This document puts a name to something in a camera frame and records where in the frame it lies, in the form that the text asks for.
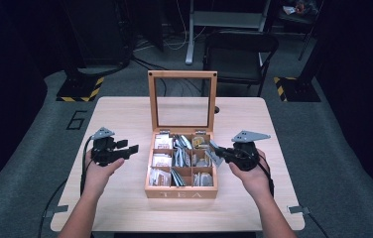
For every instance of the grey tape piece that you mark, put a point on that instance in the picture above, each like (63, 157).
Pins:
(298, 210)
(57, 210)

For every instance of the striped black stand base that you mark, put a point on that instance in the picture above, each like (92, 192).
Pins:
(298, 91)
(78, 89)

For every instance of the person's right hand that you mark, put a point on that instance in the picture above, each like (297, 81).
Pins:
(257, 180)

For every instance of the black equipment cabinet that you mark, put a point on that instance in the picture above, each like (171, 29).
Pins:
(105, 33)

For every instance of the grey tea bag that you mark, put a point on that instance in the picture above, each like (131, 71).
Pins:
(216, 160)

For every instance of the black folding chair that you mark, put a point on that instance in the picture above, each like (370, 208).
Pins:
(240, 62)

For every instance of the wooden tea box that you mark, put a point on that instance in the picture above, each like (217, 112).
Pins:
(181, 193)

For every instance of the dark cart with clutter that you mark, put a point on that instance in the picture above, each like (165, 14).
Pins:
(293, 18)

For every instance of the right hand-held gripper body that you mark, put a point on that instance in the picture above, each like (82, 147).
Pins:
(245, 157)

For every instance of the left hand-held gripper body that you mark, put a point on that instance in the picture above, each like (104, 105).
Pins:
(105, 152)

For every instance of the person's left hand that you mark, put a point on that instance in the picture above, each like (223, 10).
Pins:
(100, 175)

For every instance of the white desk frame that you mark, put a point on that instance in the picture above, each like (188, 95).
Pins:
(189, 49)

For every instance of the pile of assorted tea packets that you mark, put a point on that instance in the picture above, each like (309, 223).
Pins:
(161, 160)

